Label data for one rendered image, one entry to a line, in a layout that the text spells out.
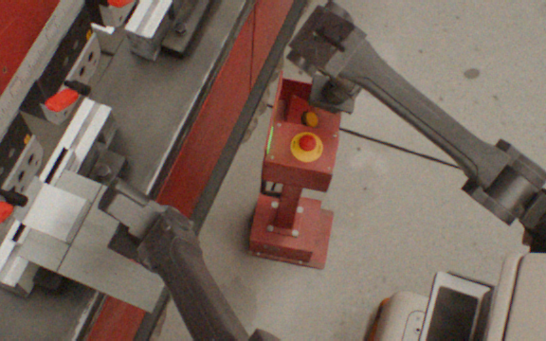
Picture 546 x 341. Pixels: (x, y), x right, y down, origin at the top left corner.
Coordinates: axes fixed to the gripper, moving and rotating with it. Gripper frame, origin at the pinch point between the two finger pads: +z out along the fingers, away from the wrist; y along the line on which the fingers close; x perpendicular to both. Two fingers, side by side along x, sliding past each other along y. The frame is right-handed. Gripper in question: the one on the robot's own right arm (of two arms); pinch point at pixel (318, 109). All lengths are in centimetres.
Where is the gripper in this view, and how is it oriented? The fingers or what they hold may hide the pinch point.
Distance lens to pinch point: 172.2
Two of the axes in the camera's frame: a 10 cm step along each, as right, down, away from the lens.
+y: -9.3, -2.9, -2.4
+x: -1.8, 9.1, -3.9
